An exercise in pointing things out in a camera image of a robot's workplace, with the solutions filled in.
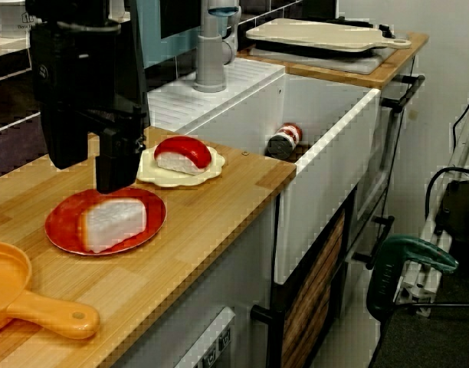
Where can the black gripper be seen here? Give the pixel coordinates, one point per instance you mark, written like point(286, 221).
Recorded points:
point(85, 69)

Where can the orange-topped toy sushi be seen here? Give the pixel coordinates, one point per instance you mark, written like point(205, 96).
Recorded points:
point(112, 226)

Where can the red-topped toy sushi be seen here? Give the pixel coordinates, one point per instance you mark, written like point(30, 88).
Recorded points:
point(184, 149)

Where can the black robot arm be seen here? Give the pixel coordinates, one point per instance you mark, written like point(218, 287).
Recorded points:
point(66, 9)

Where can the red round plate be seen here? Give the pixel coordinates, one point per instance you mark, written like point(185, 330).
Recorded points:
point(66, 226)

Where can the cream flower-shaped plate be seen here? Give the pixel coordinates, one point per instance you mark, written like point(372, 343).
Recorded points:
point(215, 165)

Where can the white cup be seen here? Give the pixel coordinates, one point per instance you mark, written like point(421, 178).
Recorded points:
point(119, 9)

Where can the grey toy faucet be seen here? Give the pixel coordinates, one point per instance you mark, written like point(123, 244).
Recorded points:
point(209, 57)

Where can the orange bowl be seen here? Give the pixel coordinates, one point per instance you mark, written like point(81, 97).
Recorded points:
point(12, 283)

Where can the labelled white jar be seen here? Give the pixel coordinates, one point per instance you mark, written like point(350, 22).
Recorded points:
point(12, 19)

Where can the red-labelled toy can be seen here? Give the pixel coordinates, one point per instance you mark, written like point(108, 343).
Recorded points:
point(282, 145)

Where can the white kitchen cabinet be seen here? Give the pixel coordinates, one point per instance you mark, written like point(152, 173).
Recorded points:
point(253, 260)

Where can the grey toy dishwasher front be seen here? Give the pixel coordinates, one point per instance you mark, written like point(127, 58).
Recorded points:
point(204, 345)

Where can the white toy sink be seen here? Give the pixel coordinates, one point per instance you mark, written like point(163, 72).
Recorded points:
point(326, 214)

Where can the cream cutting board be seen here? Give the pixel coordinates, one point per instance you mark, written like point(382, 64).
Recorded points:
point(315, 34)

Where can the wooden slat drawer front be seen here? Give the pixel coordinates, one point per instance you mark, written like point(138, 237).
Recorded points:
point(311, 291)

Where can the grey toy stove top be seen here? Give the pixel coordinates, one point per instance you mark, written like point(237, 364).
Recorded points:
point(357, 65)

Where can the small black stove knob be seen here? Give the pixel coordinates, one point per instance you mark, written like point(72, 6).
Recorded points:
point(386, 30)

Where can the green power tool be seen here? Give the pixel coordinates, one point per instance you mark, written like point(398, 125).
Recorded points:
point(407, 249)

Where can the black box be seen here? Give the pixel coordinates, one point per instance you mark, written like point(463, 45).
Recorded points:
point(464, 207)

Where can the thin black rod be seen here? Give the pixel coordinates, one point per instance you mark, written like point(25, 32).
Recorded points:
point(449, 305)

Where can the aluminium frame rail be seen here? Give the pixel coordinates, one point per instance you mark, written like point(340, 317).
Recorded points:
point(430, 234)

